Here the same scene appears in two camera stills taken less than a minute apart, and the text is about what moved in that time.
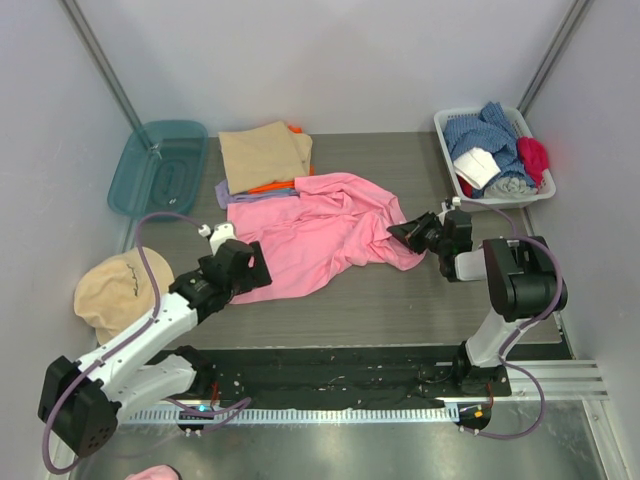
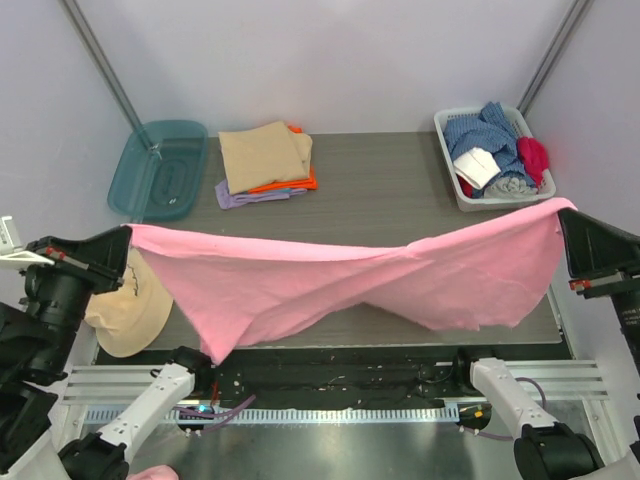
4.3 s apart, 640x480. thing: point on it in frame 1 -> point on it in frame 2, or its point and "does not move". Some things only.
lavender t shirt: (225, 198) does not move
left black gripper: (258, 265) -> (76, 265)
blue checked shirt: (492, 130) does not move
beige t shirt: (269, 152) does not move
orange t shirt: (280, 184) does not move
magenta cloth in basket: (534, 156) does not move
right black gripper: (426, 236) -> (605, 279)
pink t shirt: (333, 224) -> (496, 277)
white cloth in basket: (477, 167) does not move
